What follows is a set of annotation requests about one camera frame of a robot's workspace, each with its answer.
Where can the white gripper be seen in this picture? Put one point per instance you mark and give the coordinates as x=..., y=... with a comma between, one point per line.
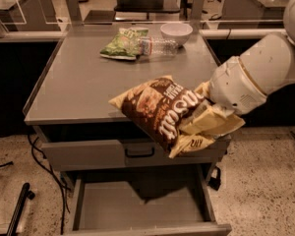
x=235, y=85

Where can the clear plastic water bottle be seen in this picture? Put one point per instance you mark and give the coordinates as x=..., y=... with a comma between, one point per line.
x=157, y=46

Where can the grey drawer cabinet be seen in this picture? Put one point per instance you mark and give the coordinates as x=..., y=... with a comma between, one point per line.
x=70, y=100

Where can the grey top drawer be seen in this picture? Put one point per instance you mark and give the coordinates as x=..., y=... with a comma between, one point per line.
x=89, y=155

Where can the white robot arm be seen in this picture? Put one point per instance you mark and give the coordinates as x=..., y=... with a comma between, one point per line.
x=259, y=83

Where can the white bowl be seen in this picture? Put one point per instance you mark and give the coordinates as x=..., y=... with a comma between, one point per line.
x=176, y=31

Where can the brown chip bag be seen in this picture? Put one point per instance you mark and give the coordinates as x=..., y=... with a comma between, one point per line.
x=158, y=107

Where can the open grey middle drawer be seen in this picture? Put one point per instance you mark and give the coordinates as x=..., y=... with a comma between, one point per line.
x=145, y=201

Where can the green chip bag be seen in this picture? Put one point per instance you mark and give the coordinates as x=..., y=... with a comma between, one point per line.
x=125, y=44

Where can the black stand leg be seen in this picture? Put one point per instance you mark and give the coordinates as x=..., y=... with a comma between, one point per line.
x=25, y=193

